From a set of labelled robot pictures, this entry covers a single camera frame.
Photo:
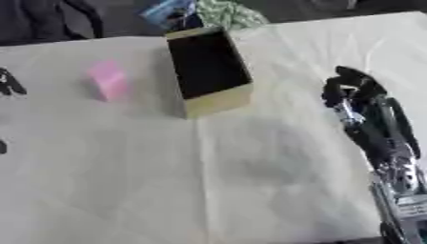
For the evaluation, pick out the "tan cardboard box black inside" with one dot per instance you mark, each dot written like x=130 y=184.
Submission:
x=207 y=70

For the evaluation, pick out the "pink rectangular block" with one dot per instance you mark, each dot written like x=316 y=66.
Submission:
x=108 y=80

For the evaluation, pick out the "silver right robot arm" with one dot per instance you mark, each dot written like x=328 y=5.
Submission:
x=404 y=203

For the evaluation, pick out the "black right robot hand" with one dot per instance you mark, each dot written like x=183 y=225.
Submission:
x=372 y=127

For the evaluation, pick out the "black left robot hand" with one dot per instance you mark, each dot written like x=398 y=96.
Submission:
x=8 y=84

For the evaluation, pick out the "blue printed package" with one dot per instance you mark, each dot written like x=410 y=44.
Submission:
x=167 y=12

